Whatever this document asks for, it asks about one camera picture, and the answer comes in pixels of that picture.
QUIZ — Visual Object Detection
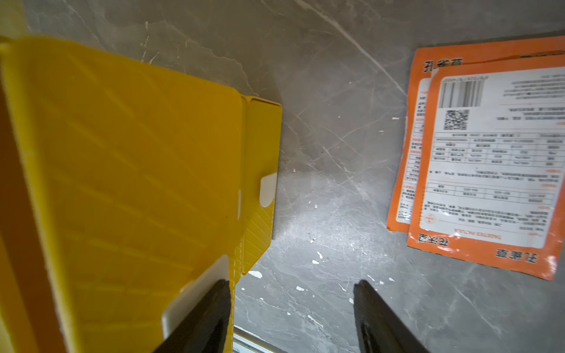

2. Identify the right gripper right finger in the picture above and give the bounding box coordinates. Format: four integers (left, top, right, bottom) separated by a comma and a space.
353, 279, 428, 353

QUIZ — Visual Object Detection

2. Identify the yellow drawer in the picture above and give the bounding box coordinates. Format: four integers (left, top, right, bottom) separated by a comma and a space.
233, 96, 283, 281

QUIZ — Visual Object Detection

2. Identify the yellow drawer cabinet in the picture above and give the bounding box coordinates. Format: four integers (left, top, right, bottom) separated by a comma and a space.
1, 37, 248, 352

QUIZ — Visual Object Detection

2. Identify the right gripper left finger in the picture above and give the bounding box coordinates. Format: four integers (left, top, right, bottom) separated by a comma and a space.
155, 279, 231, 353

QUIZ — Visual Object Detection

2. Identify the orange seed bag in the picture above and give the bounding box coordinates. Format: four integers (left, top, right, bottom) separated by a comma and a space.
408, 55, 564, 280
387, 35, 564, 233

